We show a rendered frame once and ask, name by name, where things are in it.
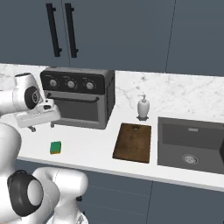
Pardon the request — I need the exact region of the grey cupboard door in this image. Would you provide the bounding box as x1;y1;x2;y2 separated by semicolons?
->
15;158;154;224
0;0;71;68
60;0;177;74
145;180;224;224
165;0;224;77

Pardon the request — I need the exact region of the grey toaster oven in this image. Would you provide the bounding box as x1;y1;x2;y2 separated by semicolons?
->
39;66;116;130

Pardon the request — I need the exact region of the green and yellow sponge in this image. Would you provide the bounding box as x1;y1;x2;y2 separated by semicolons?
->
49;141;62;155

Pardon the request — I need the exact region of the grey upper cupboard door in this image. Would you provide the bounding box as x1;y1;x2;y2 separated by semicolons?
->
60;0;177;74
165;0;224;77
0;0;71;68

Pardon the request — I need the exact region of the grey lower cupboard door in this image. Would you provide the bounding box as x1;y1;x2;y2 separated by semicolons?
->
145;180;224;224
15;158;154;224

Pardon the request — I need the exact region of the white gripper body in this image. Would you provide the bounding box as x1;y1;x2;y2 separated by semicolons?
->
13;104;62;129

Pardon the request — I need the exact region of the dark wooden cutting board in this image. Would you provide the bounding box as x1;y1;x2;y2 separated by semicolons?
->
112;122;152;165

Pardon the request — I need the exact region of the black cupboard handle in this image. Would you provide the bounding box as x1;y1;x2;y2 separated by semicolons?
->
45;3;63;58
64;3;80;59

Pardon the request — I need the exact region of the white soap dispenser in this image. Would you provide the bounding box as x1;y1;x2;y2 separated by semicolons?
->
136;94;151;122

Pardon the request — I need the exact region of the dark grey sink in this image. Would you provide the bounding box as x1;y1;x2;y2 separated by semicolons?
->
157;116;224;175

